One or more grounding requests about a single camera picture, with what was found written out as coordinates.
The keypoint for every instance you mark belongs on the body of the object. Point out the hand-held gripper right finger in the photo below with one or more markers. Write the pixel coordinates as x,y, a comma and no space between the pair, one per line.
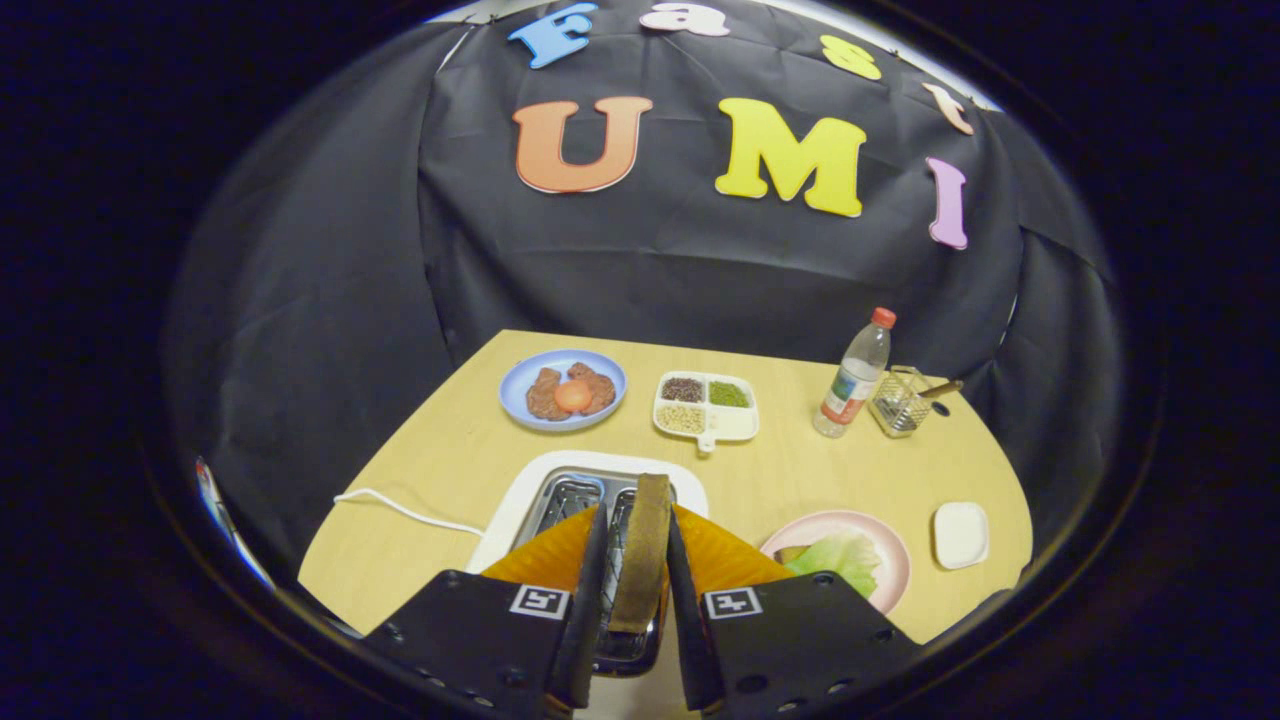
690,640

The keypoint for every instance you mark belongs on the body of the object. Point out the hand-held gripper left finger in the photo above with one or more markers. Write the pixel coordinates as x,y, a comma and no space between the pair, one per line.
590,620

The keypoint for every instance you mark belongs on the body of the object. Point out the brown toast slice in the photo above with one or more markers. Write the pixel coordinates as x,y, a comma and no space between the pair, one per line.
640,550

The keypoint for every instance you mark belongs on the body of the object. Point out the green lettuce leaf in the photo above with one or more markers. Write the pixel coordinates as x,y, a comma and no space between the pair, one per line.
840,560

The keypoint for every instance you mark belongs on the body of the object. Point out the white toaster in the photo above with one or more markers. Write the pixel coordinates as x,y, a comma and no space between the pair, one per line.
520,490

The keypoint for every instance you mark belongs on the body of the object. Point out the pink plate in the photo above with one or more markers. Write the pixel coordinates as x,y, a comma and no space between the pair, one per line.
893,570

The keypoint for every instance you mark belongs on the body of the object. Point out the white divided seed tray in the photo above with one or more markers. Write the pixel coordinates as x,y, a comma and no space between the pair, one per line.
738,425

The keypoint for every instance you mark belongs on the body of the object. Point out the brown meat piece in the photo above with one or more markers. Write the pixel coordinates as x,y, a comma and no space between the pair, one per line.
603,385
541,401

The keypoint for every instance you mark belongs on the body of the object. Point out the orange tomato slice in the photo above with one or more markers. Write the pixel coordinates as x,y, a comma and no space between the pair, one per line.
573,396

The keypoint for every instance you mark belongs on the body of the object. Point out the blue plate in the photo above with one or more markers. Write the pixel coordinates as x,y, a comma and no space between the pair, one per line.
511,387

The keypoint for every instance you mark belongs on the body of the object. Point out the small white square dish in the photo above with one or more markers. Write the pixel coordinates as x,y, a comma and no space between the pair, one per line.
960,535

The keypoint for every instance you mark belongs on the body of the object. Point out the clear water bottle red cap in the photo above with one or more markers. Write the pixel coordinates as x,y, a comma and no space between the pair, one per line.
850,385

